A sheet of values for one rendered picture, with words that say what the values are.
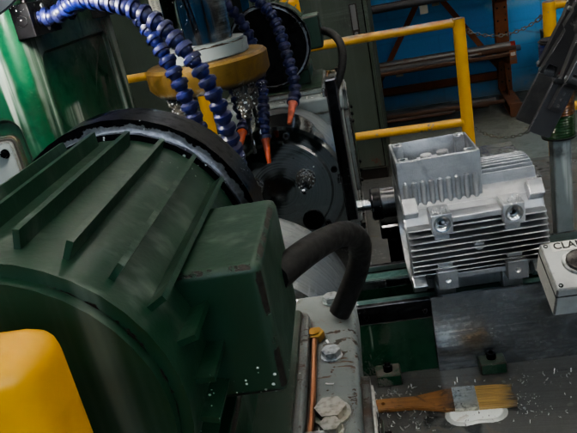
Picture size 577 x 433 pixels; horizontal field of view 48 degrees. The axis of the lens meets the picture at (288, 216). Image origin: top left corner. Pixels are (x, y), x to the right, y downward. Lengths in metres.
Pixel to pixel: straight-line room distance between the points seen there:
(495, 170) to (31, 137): 0.64
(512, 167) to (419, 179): 0.14
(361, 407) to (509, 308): 0.61
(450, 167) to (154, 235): 0.68
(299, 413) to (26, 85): 0.57
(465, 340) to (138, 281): 0.81
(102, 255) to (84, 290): 0.03
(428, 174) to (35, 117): 0.54
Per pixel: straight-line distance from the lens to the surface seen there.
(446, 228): 0.94
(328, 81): 1.09
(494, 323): 1.05
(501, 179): 1.00
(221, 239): 0.34
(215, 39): 0.94
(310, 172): 1.21
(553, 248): 0.82
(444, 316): 1.03
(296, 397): 0.46
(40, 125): 0.88
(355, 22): 4.02
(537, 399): 1.03
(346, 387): 0.47
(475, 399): 1.01
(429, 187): 0.96
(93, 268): 0.29
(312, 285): 0.68
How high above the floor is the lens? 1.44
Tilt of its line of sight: 21 degrees down
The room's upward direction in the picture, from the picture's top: 12 degrees counter-clockwise
